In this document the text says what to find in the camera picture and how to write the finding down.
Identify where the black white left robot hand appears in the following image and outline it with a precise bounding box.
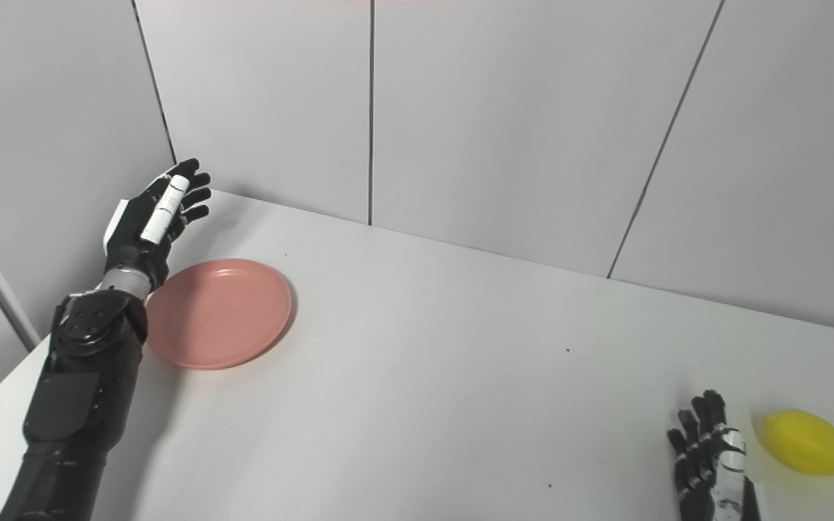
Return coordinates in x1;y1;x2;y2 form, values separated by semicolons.
102;158;213;292

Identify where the yellow lemon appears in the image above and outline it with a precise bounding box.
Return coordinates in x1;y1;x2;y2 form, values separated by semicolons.
762;409;834;477

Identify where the pink round plate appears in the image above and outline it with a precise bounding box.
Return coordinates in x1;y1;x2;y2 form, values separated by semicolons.
145;258;293;370

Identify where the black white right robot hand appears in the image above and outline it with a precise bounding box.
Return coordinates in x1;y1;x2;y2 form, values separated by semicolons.
667;389;764;521

